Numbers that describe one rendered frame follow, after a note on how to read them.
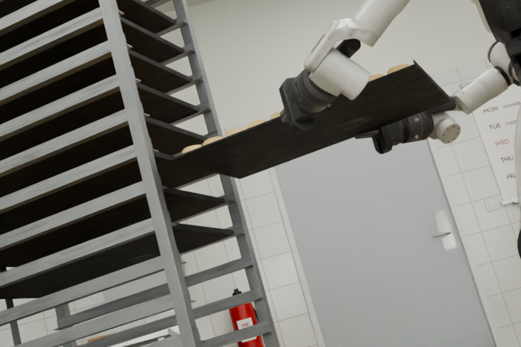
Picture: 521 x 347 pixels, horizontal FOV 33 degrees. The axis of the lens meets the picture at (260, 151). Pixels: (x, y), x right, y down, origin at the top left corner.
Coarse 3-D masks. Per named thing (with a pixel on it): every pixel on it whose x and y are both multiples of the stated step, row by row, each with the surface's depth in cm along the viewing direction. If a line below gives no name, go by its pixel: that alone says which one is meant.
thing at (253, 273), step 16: (176, 0) 256; (192, 32) 254; (192, 64) 251; (208, 96) 248; (208, 112) 247; (208, 128) 246; (224, 176) 242; (224, 192) 242; (240, 208) 241; (240, 240) 238; (256, 272) 235; (256, 304) 234; (272, 320) 234; (272, 336) 231
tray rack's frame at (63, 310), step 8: (0, 272) 239; (8, 304) 238; (64, 304) 258; (56, 312) 257; (64, 312) 256; (16, 328) 237; (64, 328) 255; (16, 336) 236; (16, 344) 235; (64, 344) 255; (72, 344) 254
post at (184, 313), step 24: (120, 24) 211; (120, 48) 207; (120, 72) 206; (144, 120) 205; (144, 144) 201; (144, 168) 200; (168, 216) 199; (168, 240) 196; (168, 264) 195; (192, 312) 194; (192, 336) 190
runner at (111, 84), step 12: (96, 84) 212; (108, 84) 211; (72, 96) 214; (84, 96) 213; (96, 96) 212; (36, 108) 218; (48, 108) 216; (60, 108) 215; (72, 108) 216; (12, 120) 220; (24, 120) 219; (36, 120) 217; (48, 120) 219; (0, 132) 221; (12, 132) 221
